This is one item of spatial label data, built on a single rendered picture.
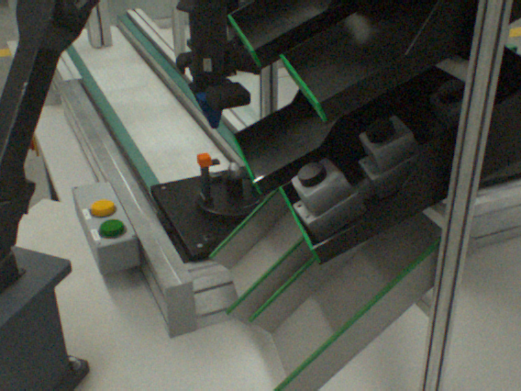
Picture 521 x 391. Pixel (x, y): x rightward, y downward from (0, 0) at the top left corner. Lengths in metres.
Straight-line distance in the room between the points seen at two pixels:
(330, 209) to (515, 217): 0.70
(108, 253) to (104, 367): 0.19
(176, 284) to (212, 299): 0.07
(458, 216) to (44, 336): 0.57
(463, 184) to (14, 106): 0.52
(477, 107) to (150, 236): 0.68
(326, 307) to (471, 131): 0.32
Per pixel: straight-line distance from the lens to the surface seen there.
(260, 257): 1.01
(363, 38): 0.76
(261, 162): 0.90
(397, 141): 0.74
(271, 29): 0.84
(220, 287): 1.12
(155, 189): 1.30
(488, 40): 0.65
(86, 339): 1.17
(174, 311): 1.11
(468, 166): 0.69
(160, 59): 1.98
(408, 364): 1.11
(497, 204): 1.35
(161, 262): 1.13
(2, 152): 0.90
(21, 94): 0.90
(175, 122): 1.68
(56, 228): 1.44
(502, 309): 1.24
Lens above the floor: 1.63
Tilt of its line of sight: 32 degrees down
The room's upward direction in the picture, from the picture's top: straight up
